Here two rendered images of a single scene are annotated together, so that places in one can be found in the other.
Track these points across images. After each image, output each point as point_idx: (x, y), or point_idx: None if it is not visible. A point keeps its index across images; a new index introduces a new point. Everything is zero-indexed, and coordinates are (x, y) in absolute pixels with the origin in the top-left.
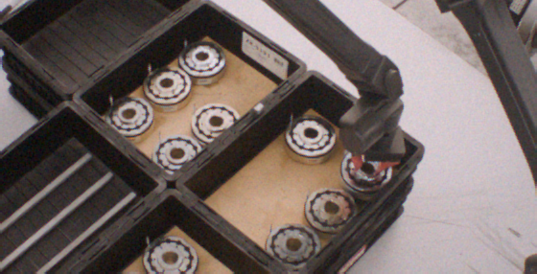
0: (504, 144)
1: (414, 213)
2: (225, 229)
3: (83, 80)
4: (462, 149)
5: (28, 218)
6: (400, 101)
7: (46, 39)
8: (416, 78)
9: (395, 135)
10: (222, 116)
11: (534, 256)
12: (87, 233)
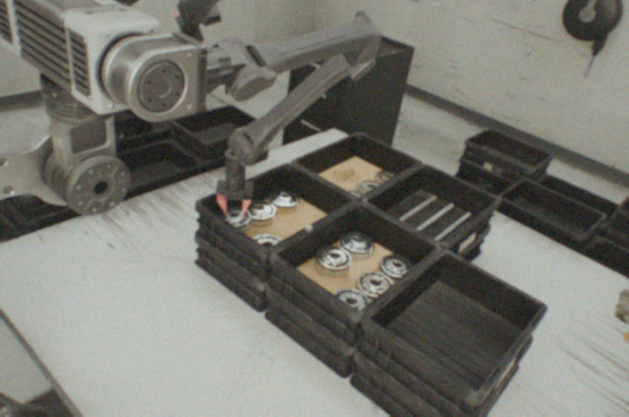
0: (76, 302)
1: (185, 264)
2: (325, 181)
3: (438, 256)
4: (122, 300)
5: (441, 229)
6: (227, 153)
7: (499, 347)
8: (134, 367)
9: (221, 186)
10: (329, 258)
11: (217, 11)
12: (402, 217)
